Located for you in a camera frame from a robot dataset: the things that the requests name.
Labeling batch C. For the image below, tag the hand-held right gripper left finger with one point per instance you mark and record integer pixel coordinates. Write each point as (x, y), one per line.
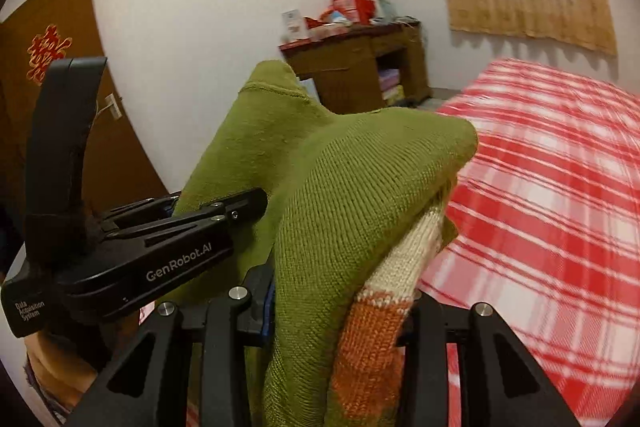
(260, 307)

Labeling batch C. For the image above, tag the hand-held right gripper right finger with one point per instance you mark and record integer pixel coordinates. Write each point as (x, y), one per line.
(425, 322)

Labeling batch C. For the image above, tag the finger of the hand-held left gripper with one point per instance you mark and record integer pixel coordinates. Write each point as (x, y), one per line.
(210, 214)
(145, 209)

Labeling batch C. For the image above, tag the green striped knit sweater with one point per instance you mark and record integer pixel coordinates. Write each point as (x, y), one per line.
(340, 187)

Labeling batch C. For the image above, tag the person's left hand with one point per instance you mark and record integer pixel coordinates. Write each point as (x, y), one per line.
(55, 372)

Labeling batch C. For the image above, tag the brown wooden door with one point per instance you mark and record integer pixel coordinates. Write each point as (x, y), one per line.
(30, 132)

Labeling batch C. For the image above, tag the red paper door decoration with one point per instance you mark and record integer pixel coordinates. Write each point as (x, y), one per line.
(49, 56)

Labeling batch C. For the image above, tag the red plaid blanket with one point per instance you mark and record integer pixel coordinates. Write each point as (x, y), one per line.
(540, 187)

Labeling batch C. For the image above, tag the brown wooden desk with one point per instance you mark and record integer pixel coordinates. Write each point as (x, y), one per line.
(345, 67)

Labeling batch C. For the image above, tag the white card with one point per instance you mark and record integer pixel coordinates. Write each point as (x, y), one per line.
(293, 24)

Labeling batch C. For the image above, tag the stack of books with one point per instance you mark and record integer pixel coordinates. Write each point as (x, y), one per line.
(391, 84)

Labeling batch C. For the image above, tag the red gift box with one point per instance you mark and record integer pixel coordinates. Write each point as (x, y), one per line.
(352, 6)

